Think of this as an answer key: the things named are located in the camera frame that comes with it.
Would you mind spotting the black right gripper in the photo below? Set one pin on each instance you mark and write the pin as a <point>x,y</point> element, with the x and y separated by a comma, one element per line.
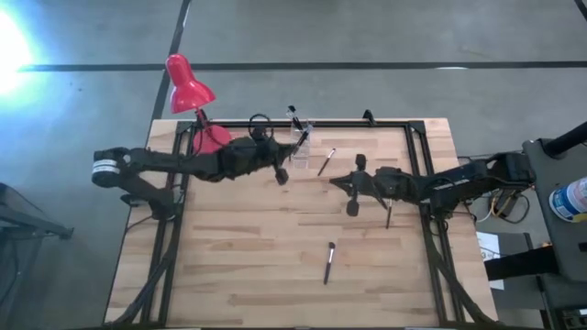
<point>385,185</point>

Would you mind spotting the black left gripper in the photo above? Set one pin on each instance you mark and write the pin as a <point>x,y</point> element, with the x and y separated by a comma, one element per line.
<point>250,158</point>

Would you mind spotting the large fluffy black makeup brush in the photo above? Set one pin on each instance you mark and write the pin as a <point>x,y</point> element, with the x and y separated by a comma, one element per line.
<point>328,266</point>

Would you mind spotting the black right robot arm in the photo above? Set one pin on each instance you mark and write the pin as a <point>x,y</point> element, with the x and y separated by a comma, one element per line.
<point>458,179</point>

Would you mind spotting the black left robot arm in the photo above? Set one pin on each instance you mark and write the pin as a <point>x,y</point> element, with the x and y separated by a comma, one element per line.
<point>160,160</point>

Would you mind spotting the clear acrylic organizer container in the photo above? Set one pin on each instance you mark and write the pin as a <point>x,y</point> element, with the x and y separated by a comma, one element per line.
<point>302,160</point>

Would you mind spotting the black table clamp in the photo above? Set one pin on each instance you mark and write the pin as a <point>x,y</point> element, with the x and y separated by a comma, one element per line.
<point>368,117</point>

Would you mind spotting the red desk lamp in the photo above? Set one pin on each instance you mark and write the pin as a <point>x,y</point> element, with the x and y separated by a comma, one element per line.
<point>188,87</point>

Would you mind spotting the white paper sheet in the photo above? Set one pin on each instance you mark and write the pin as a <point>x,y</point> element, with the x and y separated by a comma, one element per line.
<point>488,243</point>

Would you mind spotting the black metal beam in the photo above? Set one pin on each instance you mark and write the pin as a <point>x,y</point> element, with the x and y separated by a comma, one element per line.
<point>518,263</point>

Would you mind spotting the grey metal cabinet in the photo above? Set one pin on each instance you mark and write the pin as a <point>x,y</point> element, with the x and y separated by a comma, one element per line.
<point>541,206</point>

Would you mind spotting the white blue wipes canister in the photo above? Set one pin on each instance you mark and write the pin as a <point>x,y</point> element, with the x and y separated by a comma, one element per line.
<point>571,201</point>

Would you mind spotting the dark metal stand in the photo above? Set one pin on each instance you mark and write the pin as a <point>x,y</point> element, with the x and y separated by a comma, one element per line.
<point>27,220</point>

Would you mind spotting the black aluminium table frame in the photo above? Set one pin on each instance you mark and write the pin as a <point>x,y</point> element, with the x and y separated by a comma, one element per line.
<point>344,124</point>

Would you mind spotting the black round post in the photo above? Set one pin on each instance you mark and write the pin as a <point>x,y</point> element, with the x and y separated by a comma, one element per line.
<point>568,137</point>

